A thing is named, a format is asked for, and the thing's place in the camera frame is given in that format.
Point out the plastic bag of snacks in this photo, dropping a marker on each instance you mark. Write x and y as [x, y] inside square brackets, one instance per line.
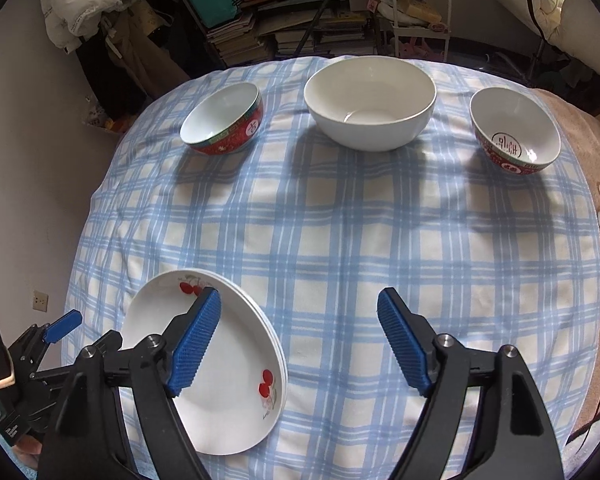
[102, 120]

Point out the small red patterned bowl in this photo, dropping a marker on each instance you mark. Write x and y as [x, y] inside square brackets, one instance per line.
[515, 125]

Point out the white cherry print plate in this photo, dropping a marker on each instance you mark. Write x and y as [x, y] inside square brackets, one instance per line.
[230, 360]
[261, 311]
[269, 317]

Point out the beige trousers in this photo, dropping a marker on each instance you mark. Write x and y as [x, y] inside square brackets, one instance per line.
[140, 55]

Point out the person's left hand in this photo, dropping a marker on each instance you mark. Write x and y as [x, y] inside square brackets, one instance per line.
[27, 455]

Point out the white puffer jacket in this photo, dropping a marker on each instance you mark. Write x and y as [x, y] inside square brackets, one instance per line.
[80, 0]

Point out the white hanging duvet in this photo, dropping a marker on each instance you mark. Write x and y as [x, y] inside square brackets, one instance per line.
[555, 5]

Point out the blue plaid cloth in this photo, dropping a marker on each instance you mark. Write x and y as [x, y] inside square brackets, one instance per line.
[330, 240]

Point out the large red patterned bowl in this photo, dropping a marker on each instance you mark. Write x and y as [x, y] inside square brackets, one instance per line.
[215, 115]

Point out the black tripod pole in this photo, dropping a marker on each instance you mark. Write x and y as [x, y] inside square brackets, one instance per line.
[325, 7]

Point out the flat pile of books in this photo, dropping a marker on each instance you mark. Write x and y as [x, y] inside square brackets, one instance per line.
[330, 32]

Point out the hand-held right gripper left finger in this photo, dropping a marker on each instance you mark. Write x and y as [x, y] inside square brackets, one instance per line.
[195, 345]

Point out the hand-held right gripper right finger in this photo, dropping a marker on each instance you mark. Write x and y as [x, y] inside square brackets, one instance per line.
[405, 345]

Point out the white wall socket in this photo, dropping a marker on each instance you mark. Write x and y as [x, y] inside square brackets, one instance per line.
[41, 301]

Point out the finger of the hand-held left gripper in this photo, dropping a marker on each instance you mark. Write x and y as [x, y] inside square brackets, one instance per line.
[62, 325]

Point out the tall stack of books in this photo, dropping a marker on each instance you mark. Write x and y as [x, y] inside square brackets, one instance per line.
[240, 40]

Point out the plain white bowl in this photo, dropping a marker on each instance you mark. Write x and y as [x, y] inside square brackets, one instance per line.
[370, 95]

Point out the white trolley cart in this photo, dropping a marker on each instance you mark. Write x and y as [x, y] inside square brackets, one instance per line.
[420, 10]

